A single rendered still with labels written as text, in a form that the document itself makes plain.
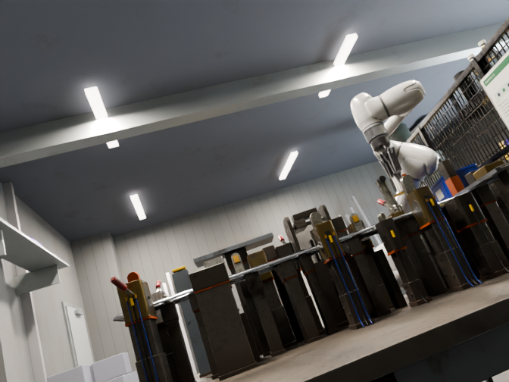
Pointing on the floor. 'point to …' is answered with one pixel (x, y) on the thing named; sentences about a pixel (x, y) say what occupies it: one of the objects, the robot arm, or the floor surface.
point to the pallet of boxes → (100, 371)
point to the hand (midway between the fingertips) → (400, 183)
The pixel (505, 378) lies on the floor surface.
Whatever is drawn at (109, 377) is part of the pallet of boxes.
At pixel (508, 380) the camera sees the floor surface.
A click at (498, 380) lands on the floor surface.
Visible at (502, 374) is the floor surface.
